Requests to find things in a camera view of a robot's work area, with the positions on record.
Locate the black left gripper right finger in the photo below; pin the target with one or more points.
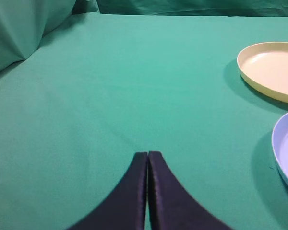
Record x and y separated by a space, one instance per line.
171 207

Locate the green tablecloth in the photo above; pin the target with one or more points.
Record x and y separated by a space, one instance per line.
103 87

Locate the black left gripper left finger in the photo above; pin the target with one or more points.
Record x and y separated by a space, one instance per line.
125 207

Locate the yellow plate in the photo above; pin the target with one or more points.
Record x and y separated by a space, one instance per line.
264 66

